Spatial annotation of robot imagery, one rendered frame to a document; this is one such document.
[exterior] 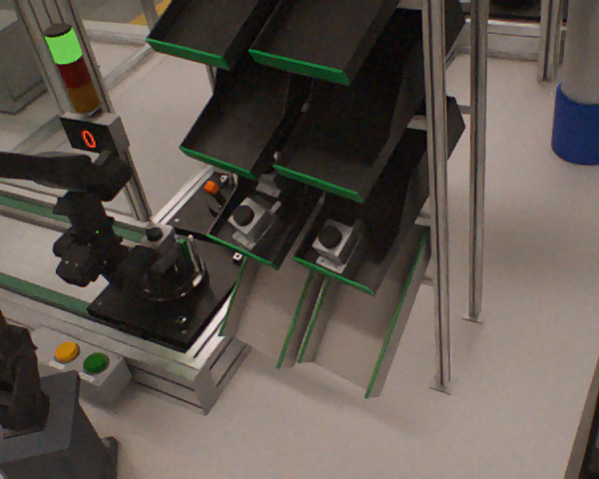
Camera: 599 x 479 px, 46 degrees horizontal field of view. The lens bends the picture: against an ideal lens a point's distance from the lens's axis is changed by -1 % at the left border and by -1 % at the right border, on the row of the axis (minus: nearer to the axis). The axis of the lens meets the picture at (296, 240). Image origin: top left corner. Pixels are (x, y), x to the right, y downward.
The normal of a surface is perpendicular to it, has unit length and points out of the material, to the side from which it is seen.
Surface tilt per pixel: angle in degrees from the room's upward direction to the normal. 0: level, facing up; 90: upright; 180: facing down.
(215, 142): 25
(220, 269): 0
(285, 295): 45
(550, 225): 0
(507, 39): 90
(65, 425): 0
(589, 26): 90
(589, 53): 90
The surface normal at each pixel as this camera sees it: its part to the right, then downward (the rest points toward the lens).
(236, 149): -0.40, -0.43
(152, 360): -0.15, -0.74
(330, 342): -0.54, -0.11
